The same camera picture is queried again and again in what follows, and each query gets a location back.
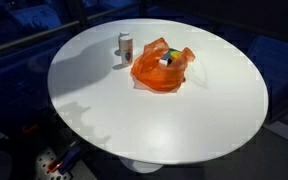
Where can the orange plastic bag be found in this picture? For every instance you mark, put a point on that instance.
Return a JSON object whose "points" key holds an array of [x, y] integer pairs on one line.
{"points": [[150, 73]]}

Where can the dark bottle with yellow cap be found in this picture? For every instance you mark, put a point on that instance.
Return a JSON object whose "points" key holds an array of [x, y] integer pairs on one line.
{"points": [[177, 59]]}

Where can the tall white cylindrical bottle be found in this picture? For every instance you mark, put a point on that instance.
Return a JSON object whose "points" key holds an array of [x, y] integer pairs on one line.
{"points": [[126, 50]]}

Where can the small white-capped supplement bottle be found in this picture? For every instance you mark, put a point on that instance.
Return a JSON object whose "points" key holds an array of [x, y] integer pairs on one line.
{"points": [[123, 34]]}

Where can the dark metal railing bar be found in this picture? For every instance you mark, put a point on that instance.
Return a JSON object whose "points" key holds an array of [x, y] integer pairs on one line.
{"points": [[34, 36]]}

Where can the grey perforated mounting plate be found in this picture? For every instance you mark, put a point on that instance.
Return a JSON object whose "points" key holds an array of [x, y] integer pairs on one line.
{"points": [[45, 168]]}

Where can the blue upholstered seat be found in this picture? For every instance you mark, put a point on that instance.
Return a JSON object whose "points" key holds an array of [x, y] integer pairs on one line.
{"points": [[37, 16]]}

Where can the blue chair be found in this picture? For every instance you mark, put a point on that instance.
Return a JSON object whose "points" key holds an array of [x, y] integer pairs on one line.
{"points": [[279, 63]]}

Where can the white table pedestal base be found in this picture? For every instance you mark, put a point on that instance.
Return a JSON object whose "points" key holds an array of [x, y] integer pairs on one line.
{"points": [[140, 165]]}

